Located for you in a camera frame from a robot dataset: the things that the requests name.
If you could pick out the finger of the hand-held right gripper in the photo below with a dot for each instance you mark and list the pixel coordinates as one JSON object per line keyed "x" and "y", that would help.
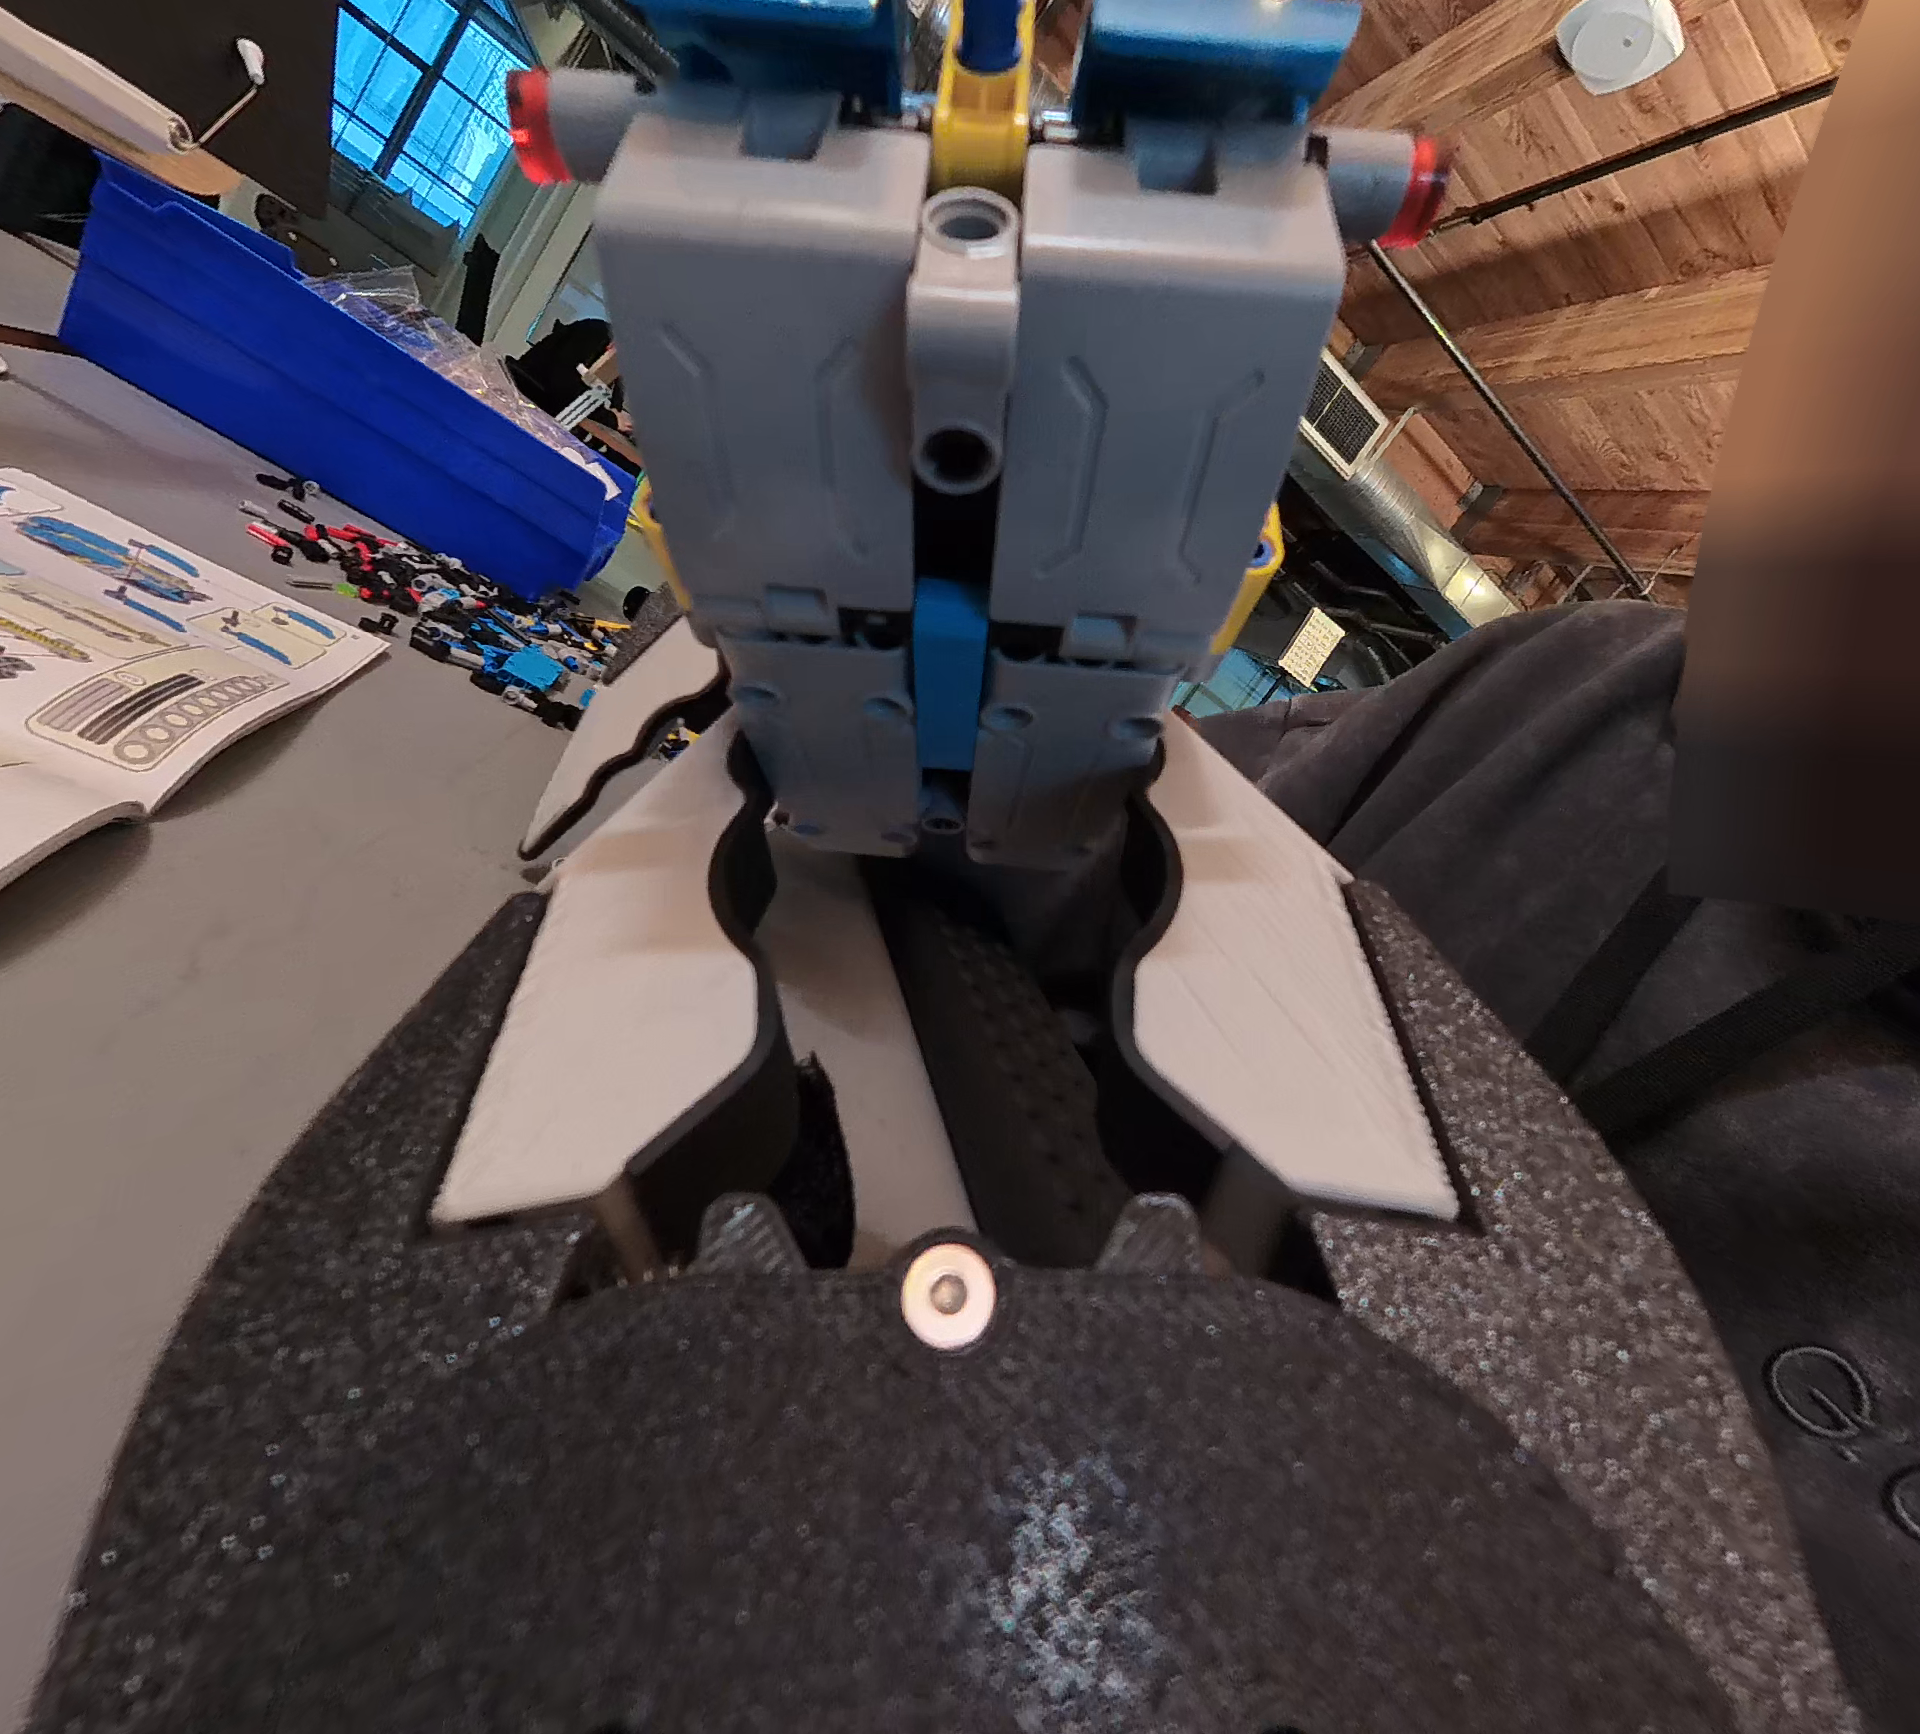
{"x": 631, "y": 796}
{"x": 661, "y": 703}

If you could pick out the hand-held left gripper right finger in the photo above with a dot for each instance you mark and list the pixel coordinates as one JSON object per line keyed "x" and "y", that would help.
{"x": 1275, "y": 1015}

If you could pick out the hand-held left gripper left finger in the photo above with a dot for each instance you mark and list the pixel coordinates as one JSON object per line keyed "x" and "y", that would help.
{"x": 631, "y": 1015}

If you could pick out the blue grey toy robot model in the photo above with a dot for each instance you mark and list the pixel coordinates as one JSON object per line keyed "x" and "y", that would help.
{"x": 780, "y": 385}

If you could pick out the grey desk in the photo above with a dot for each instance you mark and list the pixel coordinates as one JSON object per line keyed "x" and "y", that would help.
{"x": 301, "y": 939}

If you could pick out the white desk lamp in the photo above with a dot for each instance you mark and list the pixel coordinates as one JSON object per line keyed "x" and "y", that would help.
{"x": 91, "y": 92}

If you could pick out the pile of small brick parts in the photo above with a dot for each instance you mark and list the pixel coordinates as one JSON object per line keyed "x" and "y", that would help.
{"x": 495, "y": 655}

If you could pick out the clear plastic bags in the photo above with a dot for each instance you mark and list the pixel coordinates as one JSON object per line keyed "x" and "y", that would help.
{"x": 420, "y": 317}

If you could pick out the open instruction booklet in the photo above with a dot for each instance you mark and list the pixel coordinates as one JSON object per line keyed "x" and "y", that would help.
{"x": 225, "y": 625}

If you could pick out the blue storage bin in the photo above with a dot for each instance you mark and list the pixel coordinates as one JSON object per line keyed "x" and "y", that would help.
{"x": 301, "y": 385}

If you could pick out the white vent grille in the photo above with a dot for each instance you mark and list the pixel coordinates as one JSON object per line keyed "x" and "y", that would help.
{"x": 1341, "y": 415}

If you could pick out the paned window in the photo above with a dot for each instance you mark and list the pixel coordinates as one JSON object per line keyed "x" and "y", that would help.
{"x": 405, "y": 84}

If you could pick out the white ceiling device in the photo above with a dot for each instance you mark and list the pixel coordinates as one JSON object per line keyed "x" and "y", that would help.
{"x": 1620, "y": 36}

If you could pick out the silver air duct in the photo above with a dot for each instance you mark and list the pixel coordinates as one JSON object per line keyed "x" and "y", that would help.
{"x": 1424, "y": 549}

